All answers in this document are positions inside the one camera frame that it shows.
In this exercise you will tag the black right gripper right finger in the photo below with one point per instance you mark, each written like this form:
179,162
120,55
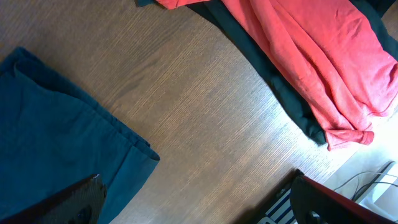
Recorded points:
312,202

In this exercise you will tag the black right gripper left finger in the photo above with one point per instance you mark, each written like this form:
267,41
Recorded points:
81,202

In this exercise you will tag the navy blue shorts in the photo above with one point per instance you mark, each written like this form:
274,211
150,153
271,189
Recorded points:
54,134

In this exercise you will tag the striped blue white cloth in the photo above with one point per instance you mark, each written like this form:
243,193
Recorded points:
280,212

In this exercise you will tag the red t-shirt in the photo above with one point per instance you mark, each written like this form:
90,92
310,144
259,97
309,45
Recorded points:
311,56

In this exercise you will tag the black garment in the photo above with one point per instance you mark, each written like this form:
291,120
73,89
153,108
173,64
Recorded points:
280,84

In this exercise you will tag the white box with cables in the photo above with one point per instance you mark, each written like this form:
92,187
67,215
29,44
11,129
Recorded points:
376,194

